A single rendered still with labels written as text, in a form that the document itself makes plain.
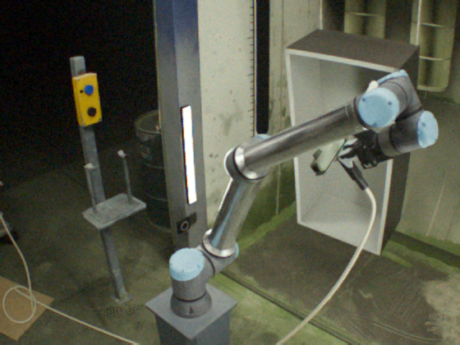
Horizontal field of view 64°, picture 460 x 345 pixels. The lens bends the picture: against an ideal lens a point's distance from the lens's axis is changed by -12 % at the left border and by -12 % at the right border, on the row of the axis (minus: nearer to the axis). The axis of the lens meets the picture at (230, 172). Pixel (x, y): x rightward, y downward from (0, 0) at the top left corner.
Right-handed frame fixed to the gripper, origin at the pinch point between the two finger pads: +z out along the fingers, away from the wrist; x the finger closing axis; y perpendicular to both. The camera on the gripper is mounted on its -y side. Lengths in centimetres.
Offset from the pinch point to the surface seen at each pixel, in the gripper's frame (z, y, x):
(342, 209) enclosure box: 106, 80, 68
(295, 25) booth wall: 108, -31, 148
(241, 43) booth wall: 101, -46, 89
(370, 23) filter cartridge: 77, 4, 184
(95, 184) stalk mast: 136, -43, -29
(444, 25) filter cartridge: 26, 32, 184
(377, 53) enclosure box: 16, -2, 75
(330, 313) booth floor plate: 104, 115, 7
